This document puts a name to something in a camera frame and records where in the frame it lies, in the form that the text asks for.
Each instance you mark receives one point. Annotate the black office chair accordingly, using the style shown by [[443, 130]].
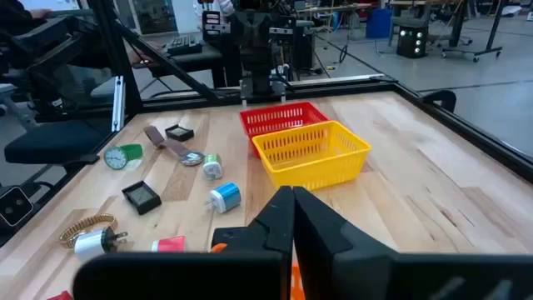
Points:
[[54, 141]]

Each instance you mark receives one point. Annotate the black table edge frame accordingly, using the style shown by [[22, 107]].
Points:
[[479, 137]]

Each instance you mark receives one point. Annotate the black rolling stand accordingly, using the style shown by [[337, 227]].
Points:
[[493, 29]]

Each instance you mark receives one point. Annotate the blue and white wall charger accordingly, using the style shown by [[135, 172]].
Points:
[[225, 197]]

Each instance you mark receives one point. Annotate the red plastic basket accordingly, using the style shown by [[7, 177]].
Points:
[[275, 118]]

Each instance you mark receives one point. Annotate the large black square case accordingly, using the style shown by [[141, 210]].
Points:
[[141, 197]]

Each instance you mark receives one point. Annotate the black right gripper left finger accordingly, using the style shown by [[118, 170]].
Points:
[[250, 275]]

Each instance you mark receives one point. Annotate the black lit computer tower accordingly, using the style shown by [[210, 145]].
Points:
[[411, 41]]

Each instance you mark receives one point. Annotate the yellow plastic basket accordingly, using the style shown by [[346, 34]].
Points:
[[312, 154]]

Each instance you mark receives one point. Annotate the black table corner clamp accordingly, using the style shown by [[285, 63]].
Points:
[[441, 100]]

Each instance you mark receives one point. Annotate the white tube with cap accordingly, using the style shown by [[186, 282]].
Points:
[[175, 146]]

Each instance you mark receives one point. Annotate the person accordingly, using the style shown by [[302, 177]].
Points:
[[16, 10]]

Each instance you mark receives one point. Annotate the black rig frame strut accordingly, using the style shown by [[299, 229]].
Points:
[[112, 41]]

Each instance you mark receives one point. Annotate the white wall charger black end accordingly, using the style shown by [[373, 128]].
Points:
[[93, 245]]

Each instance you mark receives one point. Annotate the black computer keyboard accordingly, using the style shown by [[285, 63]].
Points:
[[183, 45]]

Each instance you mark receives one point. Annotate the pink and white wall charger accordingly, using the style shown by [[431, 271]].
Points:
[[170, 245]]

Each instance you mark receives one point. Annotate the small red object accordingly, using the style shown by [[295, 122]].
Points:
[[62, 296]]

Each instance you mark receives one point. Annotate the blue bin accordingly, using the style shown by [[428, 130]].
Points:
[[379, 23]]

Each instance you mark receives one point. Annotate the small black square case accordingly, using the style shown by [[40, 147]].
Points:
[[179, 133]]

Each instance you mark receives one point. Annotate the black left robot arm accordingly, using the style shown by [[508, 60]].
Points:
[[256, 46]]

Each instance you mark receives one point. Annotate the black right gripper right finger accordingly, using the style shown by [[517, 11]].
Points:
[[375, 275]]

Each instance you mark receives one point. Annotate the green and white wall charger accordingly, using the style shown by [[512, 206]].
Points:
[[212, 167]]

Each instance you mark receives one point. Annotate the black camera box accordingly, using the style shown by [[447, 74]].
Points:
[[14, 206]]

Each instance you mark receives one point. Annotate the silver aluminium bracket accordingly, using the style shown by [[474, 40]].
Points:
[[118, 104]]

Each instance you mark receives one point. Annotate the gold metal band wristwatch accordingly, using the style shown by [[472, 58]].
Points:
[[98, 218]]

